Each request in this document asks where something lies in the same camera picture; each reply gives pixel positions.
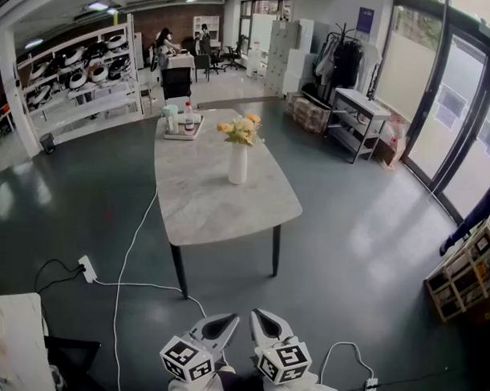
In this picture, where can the white bookcase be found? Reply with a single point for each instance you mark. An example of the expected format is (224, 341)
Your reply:
(206, 27)

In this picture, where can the grey visitor chair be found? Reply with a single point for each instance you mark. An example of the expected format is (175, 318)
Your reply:
(201, 63)

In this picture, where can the grey side shelf table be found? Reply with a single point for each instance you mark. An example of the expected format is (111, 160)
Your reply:
(360, 102)

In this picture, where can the small white power strip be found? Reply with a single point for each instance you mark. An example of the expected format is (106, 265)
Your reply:
(371, 387)

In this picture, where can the white whiteboard panel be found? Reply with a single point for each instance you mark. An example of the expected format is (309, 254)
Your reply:
(263, 31)

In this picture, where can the paper notices on glass door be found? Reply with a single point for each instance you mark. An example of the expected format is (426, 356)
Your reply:
(450, 105)

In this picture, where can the white locker cabinet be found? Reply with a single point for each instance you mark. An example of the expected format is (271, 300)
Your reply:
(280, 55)

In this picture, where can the white rolled towel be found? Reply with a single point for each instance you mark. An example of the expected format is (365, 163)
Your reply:
(197, 117)

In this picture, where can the wooden crate shelf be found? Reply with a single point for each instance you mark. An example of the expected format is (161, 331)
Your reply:
(467, 270)

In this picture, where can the stacked white boxes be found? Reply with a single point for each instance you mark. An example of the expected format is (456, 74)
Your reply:
(297, 68)

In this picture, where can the black office chair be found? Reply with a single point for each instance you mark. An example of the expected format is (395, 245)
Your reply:
(214, 55)
(234, 54)

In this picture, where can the white metal shelving rack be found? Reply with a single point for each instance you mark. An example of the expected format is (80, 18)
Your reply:
(91, 105)

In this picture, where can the black coat rack with clothes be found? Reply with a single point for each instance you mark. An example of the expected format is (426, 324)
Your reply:
(346, 62)

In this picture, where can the row of black white round devices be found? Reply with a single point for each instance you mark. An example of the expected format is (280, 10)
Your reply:
(98, 73)

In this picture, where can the white side table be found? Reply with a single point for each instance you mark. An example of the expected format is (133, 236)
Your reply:
(11, 335)

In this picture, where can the yellow flowers bouquet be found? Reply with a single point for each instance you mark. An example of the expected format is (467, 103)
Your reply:
(241, 128)

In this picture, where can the clear bottle with red cap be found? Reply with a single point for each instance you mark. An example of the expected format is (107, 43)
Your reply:
(189, 120)

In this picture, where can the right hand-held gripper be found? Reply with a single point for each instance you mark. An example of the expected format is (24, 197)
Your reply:
(283, 362)

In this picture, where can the red white plastic bags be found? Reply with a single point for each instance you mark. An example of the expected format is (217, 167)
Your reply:
(393, 131)

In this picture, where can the wrapped brown cardboard package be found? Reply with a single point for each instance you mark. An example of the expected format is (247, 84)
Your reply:
(308, 114)

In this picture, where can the white ribbed vase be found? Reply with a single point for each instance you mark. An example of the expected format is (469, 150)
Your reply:
(238, 166)

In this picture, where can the table with white cloth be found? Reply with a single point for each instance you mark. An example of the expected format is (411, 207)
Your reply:
(181, 64)

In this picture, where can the mint green lidded pitcher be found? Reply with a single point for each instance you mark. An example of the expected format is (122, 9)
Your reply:
(171, 116)

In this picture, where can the black mesh chair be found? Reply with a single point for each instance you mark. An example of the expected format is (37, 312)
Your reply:
(176, 84)

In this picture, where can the black mesh trash bin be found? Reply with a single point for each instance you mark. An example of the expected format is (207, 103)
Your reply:
(48, 143)

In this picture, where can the grey marble table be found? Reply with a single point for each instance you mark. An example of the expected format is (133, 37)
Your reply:
(204, 205)

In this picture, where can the white rectangular tray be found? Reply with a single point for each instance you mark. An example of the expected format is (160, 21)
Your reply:
(183, 136)

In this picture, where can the blue wall poster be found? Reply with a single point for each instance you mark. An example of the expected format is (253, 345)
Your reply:
(365, 20)

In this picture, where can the person's left forearm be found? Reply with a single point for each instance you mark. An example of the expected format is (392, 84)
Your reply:
(182, 389)

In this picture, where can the white refrigerator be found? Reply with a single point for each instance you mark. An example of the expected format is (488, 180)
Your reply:
(138, 50)

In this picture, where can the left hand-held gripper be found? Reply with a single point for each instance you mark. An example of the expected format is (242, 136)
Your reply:
(187, 359)

